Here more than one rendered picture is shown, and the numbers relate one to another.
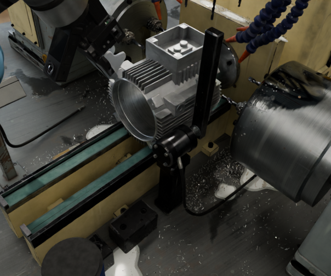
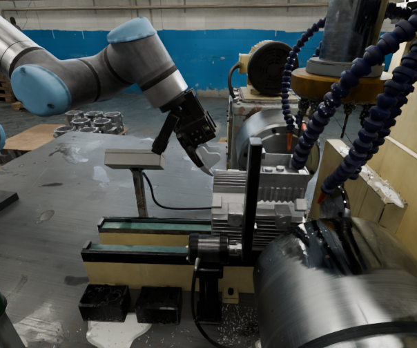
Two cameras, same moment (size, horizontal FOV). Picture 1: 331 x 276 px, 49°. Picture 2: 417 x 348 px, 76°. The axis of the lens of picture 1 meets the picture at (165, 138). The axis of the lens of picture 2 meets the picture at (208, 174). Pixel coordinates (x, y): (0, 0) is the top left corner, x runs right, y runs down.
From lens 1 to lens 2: 0.45 m
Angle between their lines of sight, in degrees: 43
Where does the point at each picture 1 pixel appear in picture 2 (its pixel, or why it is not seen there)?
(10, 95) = (150, 160)
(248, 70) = not seen: hidden behind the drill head
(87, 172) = (170, 242)
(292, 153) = (275, 323)
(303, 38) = not seen: outside the picture
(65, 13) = (154, 96)
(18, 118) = (186, 194)
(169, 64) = not seen: hidden behind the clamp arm
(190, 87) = (264, 208)
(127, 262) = (130, 330)
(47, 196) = (131, 240)
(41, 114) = (199, 199)
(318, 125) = (319, 305)
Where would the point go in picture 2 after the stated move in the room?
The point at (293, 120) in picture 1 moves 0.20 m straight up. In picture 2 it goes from (298, 280) to (334, 126)
